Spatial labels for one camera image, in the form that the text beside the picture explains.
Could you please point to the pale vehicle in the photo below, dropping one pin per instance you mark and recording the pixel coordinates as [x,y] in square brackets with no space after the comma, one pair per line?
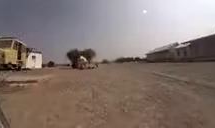
[83,63]

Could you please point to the dark round trees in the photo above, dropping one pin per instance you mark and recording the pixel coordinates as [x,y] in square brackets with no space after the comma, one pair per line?
[80,55]

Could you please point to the brown dirt gravel ground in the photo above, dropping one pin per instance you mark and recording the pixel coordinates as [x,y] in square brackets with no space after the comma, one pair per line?
[105,100]

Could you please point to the white small cabin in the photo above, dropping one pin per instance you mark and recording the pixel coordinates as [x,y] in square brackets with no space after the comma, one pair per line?
[34,60]

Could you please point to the long grey building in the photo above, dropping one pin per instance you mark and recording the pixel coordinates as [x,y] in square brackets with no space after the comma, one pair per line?
[188,50]

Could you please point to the grey asphalt road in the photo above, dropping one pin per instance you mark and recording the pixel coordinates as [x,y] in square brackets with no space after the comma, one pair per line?
[191,73]

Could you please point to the yellow truck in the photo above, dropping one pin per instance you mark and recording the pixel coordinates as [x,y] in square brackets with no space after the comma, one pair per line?
[8,53]

